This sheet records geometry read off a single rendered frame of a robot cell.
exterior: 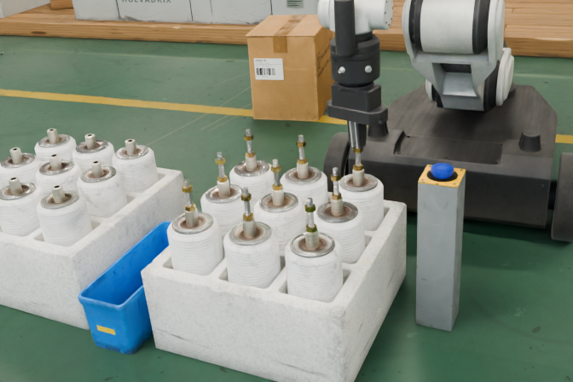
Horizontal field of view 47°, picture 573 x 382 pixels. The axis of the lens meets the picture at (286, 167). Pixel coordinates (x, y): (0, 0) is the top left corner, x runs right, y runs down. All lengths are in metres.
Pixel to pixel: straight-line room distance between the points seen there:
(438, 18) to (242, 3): 2.06
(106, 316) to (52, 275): 0.16
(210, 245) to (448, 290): 0.45
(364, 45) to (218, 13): 2.31
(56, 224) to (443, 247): 0.74
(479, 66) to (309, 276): 0.64
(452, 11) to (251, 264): 0.64
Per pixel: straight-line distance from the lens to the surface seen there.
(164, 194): 1.55
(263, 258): 1.14
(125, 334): 1.32
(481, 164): 1.54
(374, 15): 1.15
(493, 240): 1.62
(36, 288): 1.48
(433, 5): 1.41
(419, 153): 1.58
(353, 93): 1.21
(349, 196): 1.28
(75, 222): 1.39
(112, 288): 1.41
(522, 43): 2.98
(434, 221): 1.21
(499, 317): 1.39
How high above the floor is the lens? 0.85
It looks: 26 degrees down
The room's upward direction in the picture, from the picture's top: 5 degrees counter-clockwise
